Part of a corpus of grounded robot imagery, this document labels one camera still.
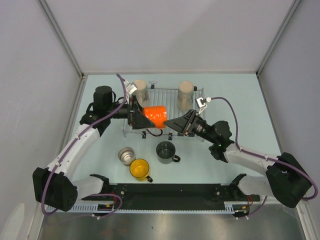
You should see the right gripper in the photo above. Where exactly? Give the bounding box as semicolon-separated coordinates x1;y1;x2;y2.
164;109;217;144

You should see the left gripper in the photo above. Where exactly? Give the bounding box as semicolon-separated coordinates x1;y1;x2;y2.
106;95;155;130

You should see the orange mug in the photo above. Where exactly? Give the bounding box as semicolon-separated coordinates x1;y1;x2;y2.
143;105;167;137

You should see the beige floral mug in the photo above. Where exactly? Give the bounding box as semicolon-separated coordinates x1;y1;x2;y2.
133;79;149;107

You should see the beige patterned mug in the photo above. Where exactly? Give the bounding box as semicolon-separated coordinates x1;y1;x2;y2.
177;81;194;113

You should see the dark grey mug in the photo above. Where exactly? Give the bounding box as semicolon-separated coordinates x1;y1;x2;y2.
155;141;181;164

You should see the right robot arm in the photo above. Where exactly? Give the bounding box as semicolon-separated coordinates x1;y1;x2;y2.
164;109;312;208

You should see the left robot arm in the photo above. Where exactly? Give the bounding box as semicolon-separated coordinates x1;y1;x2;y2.
32;83;155;215

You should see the stainless steel cup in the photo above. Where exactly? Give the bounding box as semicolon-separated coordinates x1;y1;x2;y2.
118;147;136;166

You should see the yellow mug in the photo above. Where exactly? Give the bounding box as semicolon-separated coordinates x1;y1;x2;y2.
129;158;153;183

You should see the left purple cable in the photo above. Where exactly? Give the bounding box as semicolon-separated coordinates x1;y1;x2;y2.
41;73;132;216

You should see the purple cable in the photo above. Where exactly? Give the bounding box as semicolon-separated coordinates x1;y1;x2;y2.
206;96;318;201
41;73;132;216

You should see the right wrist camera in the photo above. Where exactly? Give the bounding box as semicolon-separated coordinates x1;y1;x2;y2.
195;97;208;115

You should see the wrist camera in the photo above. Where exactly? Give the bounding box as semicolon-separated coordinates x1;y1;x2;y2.
124;80;138;96
195;97;208;115

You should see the metal wire dish rack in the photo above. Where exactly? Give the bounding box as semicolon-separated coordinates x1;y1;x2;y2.
121;81;207;140

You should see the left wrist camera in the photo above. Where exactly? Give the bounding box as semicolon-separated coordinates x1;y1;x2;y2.
124;80;138;96

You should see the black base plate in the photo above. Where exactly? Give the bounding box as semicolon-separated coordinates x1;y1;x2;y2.
81;183;261;216

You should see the slotted cable duct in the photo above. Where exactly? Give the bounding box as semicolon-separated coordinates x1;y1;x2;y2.
68;202;247;215

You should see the aluminium frame rail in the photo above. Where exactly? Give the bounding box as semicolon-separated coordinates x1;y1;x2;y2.
36;182;310;204

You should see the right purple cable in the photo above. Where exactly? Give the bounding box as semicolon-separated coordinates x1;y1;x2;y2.
206;96;318;201

